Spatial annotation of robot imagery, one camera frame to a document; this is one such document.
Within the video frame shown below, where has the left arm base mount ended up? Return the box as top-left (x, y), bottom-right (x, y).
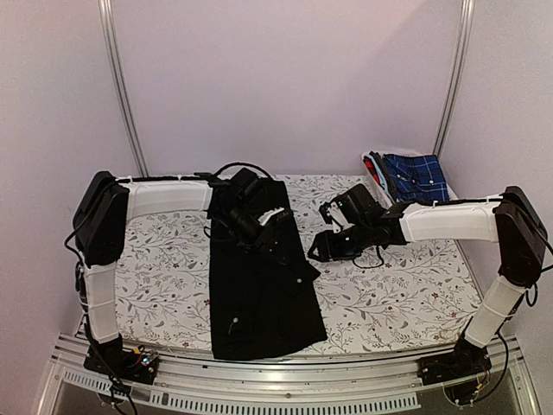
top-left (84, 336), bottom-right (159, 385)

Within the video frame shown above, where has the black long sleeve shirt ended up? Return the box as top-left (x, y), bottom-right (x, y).
top-left (209, 181), bottom-right (327, 361)

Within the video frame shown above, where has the aluminium corner post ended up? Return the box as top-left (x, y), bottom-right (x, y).
top-left (433, 0), bottom-right (475, 159)
top-left (98, 0), bottom-right (149, 177)

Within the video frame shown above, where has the light blue folded shirt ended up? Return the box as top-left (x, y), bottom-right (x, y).
top-left (364, 156), bottom-right (388, 192)

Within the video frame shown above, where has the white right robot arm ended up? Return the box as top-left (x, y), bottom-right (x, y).
top-left (308, 185), bottom-right (552, 377)

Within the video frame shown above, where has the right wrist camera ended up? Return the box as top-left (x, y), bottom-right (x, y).
top-left (319, 184), bottom-right (385, 233)

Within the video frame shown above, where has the floral white tablecloth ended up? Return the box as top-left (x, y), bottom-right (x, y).
top-left (85, 173), bottom-right (489, 356)

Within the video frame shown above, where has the left aluminium corner post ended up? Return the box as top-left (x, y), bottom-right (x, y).
top-left (98, 0), bottom-right (149, 177)

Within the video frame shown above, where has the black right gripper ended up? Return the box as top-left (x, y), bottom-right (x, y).
top-left (308, 220), bottom-right (373, 262)

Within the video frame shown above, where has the aluminium front rail frame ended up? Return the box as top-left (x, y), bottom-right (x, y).
top-left (35, 335), bottom-right (545, 414)

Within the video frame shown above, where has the dark grey folded shirt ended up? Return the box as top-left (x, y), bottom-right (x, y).
top-left (375, 153), bottom-right (399, 202)

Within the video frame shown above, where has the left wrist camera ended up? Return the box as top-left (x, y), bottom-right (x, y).
top-left (207, 166), bottom-right (291, 241)

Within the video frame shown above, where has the blue plaid shirt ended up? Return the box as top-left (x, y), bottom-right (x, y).
top-left (383, 154), bottom-right (450, 201)

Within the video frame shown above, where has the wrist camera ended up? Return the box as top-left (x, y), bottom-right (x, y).
top-left (319, 184), bottom-right (385, 233)
top-left (207, 166), bottom-right (291, 241)

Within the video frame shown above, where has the right aluminium corner post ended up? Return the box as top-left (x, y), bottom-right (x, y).
top-left (433, 0), bottom-right (475, 159)

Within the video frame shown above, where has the red black plaid shirt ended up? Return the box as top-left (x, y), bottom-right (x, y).
top-left (363, 156), bottom-right (380, 184)

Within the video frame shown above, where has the white plastic laundry basket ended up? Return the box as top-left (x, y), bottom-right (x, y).
top-left (361, 150), bottom-right (398, 207)

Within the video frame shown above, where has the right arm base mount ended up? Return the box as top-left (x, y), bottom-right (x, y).
top-left (417, 338), bottom-right (492, 406)

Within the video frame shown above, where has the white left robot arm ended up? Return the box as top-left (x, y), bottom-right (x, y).
top-left (64, 162), bottom-right (303, 375)

